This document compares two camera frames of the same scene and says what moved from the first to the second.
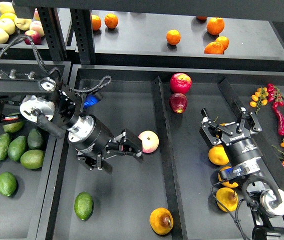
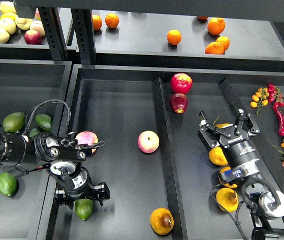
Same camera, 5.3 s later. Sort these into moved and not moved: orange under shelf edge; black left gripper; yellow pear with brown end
Moved: black left gripper
Not moved: orange under shelf edge; yellow pear with brown end
